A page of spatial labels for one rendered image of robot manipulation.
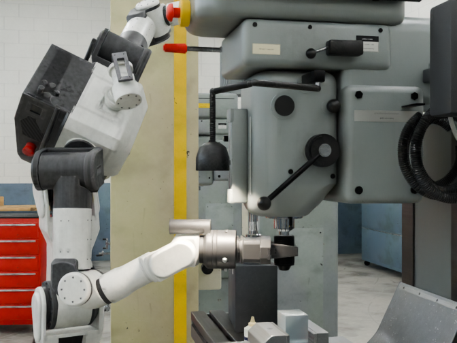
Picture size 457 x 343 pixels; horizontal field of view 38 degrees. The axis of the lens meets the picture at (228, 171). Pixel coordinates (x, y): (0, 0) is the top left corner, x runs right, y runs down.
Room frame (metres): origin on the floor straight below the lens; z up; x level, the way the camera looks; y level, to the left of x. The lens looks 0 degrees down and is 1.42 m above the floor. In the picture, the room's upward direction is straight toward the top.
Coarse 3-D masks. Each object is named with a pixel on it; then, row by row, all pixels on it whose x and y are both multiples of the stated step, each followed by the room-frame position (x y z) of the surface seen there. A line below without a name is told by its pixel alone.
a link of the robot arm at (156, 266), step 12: (180, 240) 1.47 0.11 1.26; (156, 252) 1.48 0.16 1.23; (168, 252) 1.47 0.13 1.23; (180, 252) 1.47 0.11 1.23; (192, 252) 1.47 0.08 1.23; (144, 264) 1.50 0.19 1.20; (156, 264) 1.48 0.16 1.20; (168, 264) 1.48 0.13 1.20; (180, 264) 1.47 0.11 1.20; (156, 276) 1.49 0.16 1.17; (168, 276) 1.48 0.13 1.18
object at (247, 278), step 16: (240, 272) 1.85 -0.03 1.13; (256, 272) 1.85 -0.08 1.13; (272, 272) 1.86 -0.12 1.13; (240, 288) 1.85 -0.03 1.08; (256, 288) 1.85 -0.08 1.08; (272, 288) 1.86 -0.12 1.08; (240, 304) 1.85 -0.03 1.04; (256, 304) 1.85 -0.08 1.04; (272, 304) 1.86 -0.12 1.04; (240, 320) 1.85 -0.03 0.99; (256, 320) 1.85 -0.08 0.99; (272, 320) 1.86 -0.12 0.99
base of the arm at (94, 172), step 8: (40, 152) 1.57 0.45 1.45; (88, 152) 1.57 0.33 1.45; (96, 152) 1.58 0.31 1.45; (32, 160) 1.57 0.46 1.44; (88, 160) 1.55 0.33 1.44; (96, 160) 1.57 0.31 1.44; (32, 168) 1.55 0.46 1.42; (88, 168) 1.54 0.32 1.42; (96, 168) 1.57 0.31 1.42; (32, 176) 1.55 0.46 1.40; (88, 176) 1.54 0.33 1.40; (96, 176) 1.57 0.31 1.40; (88, 184) 1.56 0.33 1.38; (96, 184) 1.57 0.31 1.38
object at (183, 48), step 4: (168, 44) 1.55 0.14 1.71; (172, 44) 1.56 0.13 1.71; (176, 44) 1.56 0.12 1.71; (180, 44) 1.56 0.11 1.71; (184, 44) 1.56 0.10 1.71; (164, 48) 1.55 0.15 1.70; (168, 48) 1.55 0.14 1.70; (172, 48) 1.55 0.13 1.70; (176, 48) 1.55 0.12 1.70; (180, 48) 1.56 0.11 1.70; (184, 48) 1.56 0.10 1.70; (188, 48) 1.57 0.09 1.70; (192, 48) 1.57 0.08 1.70; (196, 48) 1.57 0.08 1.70; (200, 48) 1.57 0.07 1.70; (204, 48) 1.57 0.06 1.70; (208, 48) 1.58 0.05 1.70; (212, 48) 1.58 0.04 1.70; (216, 48) 1.58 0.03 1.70; (220, 48) 1.58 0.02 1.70; (176, 52) 1.56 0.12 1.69; (180, 52) 1.56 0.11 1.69; (184, 52) 1.56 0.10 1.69
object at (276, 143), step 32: (256, 96) 1.43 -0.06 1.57; (288, 96) 1.41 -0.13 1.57; (320, 96) 1.43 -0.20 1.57; (256, 128) 1.43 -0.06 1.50; (288, 128) 1.42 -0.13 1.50; (320, 128) 1.43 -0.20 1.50; (256, 160) 1.43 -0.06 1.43; (288, 160) 1.42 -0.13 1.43; (256, 192) 1.44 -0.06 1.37; (288, 192) 1.42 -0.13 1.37; (320, 192) 1.44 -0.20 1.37
